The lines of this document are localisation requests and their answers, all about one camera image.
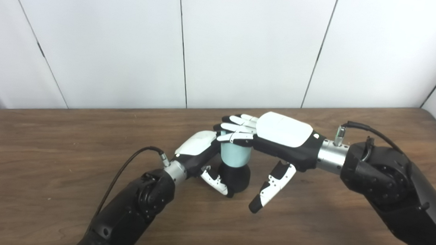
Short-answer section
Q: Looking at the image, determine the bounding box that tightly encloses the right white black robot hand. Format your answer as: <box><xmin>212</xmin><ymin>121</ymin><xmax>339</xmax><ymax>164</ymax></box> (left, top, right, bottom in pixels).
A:
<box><xmin>209</xmin><ymin>109</ymin><xmax>327</xmax><ymax>217</ymax></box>

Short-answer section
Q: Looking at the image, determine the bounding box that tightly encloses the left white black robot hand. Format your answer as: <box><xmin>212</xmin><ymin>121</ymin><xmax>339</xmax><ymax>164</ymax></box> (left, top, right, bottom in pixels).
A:
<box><xmin>172</xmin><ymin>129</ymin><xmax>238</xmax><ymax>198</ymax></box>

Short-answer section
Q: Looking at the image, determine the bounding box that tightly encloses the light-blue hose tube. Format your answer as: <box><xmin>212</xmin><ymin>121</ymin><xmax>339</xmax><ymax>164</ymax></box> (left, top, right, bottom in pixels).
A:
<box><xmin>219</xmin><ymin>130</ymin><xmax>254</xmax><ymax>169</ymax></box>

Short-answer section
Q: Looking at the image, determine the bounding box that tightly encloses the black funnel-shaped nozzle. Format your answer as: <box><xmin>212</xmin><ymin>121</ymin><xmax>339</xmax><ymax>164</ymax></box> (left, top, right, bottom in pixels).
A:
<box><xmin>216</xmin><ymin>162</ymin><xmax>252</xmax><ymax>195</ymax></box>

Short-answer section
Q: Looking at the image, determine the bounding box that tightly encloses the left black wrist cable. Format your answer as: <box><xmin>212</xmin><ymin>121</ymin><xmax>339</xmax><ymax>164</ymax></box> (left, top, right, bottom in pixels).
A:
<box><xmin>94</xmin><ymin>143</ymin><xmax>170</xmax><ymax>225</ymax></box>

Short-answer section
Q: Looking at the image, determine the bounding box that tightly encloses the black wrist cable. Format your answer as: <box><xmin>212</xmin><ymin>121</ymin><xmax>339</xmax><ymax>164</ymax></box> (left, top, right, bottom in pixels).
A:
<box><xmin>94</xmin><ymin>143</ymin><xmax>170</xmax><ymax>225</ymax></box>
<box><xmin>333</xmin><ymin>120</ymin><xmax>414</xmax><ymax>178</ymax></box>

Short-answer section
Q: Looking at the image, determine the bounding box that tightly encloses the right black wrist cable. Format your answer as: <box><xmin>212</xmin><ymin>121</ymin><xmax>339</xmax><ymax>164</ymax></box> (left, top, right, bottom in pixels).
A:
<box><xmin>333</xmin><ymin>120</ymin><xmax>414</xmax><ymax>178</ymax></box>

